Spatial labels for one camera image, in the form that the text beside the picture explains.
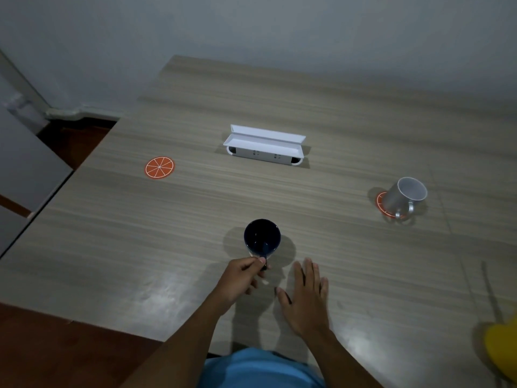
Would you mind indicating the person's right hand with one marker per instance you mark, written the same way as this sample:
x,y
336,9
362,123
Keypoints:
x,y
303,307

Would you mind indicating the person's left hand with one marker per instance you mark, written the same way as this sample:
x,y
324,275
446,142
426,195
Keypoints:
x,y
236,279

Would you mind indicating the person's left thumb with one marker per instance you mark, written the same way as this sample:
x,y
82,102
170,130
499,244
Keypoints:
x,y
254,261

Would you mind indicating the person's right thumb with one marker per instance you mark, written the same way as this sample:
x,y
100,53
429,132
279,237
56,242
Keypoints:
x,y
283,297

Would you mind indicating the person's right middle finger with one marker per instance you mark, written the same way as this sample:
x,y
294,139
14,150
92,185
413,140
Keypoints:
x,y
310,273

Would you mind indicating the dark blue mug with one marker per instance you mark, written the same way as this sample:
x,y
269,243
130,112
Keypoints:
x,y
261,238

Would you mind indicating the person's right forearm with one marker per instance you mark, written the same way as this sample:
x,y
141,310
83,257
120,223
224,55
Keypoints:
x,y
339,362

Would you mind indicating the person's left forearm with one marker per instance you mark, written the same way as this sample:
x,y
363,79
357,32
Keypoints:
x,y
177,346

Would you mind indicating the person's blue shirt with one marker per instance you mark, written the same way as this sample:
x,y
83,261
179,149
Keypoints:
x,y
258,369

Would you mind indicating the orange slice coaster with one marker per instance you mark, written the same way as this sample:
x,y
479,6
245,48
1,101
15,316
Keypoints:
x,y
159,167
382,206

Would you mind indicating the white socket box with lid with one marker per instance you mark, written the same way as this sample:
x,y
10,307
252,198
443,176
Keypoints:
x,y
264,145

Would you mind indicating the white mug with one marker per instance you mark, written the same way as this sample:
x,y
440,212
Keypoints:
x,y
405,197

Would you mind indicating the yellow object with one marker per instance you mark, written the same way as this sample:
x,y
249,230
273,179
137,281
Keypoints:
x,y
501,346

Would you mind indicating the grey cabinet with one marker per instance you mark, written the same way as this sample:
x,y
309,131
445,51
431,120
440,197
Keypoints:
x,y
24,173

